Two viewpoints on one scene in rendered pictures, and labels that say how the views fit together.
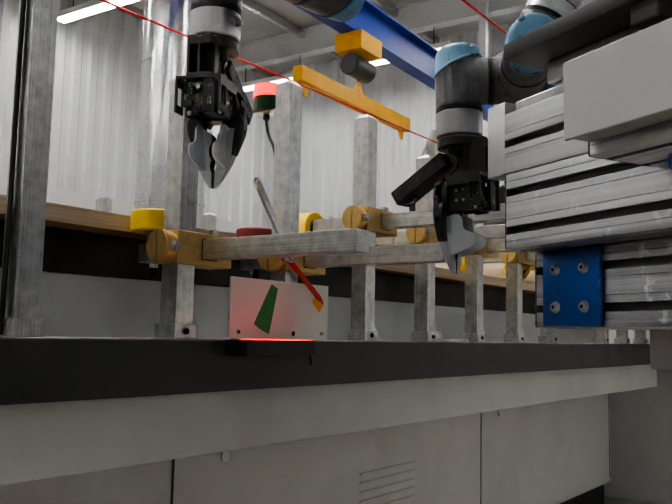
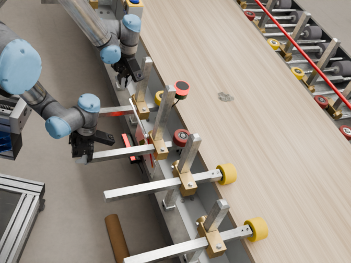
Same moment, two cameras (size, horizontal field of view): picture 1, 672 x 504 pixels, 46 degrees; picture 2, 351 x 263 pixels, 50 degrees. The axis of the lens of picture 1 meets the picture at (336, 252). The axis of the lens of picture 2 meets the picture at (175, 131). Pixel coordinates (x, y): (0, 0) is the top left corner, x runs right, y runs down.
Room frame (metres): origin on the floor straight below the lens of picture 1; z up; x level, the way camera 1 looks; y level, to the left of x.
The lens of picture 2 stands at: (1.83, -0.95, 2.09)
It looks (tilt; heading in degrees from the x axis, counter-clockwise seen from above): 46 degrees down; 109
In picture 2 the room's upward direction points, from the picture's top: 19 degrees clockwise
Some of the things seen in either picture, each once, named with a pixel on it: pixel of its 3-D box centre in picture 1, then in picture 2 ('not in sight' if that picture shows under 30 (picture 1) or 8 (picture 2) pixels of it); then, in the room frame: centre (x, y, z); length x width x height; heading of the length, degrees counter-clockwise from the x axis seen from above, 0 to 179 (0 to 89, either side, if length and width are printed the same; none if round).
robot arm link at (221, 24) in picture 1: (217, 31); (127, 46); (1.12, 0.18, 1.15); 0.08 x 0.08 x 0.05
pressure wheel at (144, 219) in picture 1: (154, 243); (161, 104); (1.29, 0.30, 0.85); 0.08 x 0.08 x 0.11
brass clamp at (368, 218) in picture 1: (370, 221); (183, 177); (1.62, -0.07, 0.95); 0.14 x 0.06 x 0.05; 144
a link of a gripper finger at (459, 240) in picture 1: (459, 242); not in sight; (1.22, -0.19, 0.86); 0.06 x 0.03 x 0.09; 54
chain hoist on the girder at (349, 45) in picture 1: (358, 66); not in sight; (6.41, -0.15, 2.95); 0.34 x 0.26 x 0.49; 146
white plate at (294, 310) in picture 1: (282, 310); (144, 150); (1.36, 0.09, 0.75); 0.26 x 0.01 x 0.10; 144
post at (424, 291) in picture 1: (425, 258); (202, 237); (1.80, -0.20, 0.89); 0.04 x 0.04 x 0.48; 54
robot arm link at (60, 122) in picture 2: (523, 76); (61, 120); (1.21, -0.29, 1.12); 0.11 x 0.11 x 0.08; 82
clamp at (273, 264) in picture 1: (291, 258); (158, 144); (1.42, 0.08, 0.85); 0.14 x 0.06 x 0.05; 144
